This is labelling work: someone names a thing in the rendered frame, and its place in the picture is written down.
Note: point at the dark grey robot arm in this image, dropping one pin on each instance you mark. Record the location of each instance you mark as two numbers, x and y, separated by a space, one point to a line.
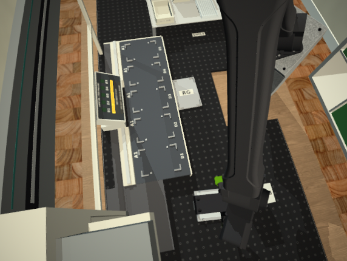
252 29

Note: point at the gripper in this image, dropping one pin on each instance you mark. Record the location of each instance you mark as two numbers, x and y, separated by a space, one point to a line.
218 182

